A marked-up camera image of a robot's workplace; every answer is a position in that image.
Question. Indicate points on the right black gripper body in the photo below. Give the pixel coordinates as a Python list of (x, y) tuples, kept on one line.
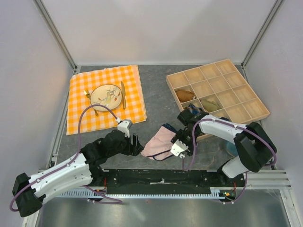
[(186, 137)]

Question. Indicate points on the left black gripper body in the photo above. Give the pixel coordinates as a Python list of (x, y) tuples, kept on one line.
[(126, 148)]

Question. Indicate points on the pink underwear navy trim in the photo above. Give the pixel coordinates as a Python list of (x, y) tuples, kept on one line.
[(159, 146)]

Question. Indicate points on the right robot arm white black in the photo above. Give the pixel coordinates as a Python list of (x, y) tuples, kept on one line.
[(255, 148)]

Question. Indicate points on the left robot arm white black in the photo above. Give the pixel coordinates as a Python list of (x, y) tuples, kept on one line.
[(82, 169)]

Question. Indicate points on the striped rolled sock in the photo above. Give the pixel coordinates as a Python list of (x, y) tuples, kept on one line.
[(193, 109)]

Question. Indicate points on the olive rolled cloth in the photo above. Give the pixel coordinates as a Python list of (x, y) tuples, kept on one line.
[(210, 106)]

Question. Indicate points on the brown rolled cloth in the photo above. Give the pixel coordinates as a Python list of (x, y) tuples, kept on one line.
[(185, 95)]

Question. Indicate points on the blue ceramic bowl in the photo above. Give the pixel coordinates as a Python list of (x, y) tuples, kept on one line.
[(231, 149)]

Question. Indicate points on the beige floral plate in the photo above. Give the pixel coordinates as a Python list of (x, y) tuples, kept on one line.
[(107, 95)]

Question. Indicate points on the wooden compartment tray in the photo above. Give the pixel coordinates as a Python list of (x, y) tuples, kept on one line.
[(222, 83)]

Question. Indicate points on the gold knife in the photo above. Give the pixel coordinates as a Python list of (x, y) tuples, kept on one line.
[(123, 95)]

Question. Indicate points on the gold fork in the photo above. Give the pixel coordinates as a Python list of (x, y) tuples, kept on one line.
[(88, 95)]

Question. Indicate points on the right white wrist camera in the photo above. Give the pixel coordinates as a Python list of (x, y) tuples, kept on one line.
[(179, 149)]

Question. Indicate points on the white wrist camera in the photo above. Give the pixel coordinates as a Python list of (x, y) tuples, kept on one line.
[(179, 149), (124, 126)]

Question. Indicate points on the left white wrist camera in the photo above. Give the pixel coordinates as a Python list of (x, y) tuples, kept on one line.
[(124, 126)]

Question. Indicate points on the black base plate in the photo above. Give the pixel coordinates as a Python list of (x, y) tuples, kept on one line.
[(163, 182)]

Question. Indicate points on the white slotted cable duct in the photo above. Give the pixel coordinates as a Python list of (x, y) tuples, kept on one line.
[(88, 194)]

